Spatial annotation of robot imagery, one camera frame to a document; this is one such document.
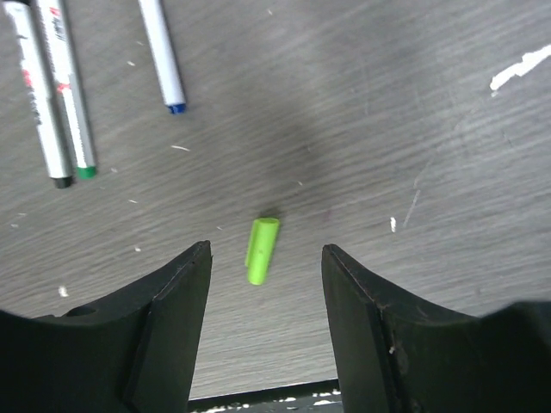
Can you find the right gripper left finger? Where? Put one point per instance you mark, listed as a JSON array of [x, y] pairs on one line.
[[133, 350]]

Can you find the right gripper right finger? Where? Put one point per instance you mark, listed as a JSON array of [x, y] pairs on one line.
[[397, 352]]

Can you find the light green pen cap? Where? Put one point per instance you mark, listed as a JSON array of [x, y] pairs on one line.
[[262, 241]]

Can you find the long white green pen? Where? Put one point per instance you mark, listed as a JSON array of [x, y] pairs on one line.
[[60, 50]]

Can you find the white pen black tip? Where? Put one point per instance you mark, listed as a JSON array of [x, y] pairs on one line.
[[40, 92]]

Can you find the short white pen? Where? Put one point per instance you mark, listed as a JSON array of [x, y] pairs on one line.
[[163, 56]]

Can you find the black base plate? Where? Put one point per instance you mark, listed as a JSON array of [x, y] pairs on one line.
[[317, 396]]

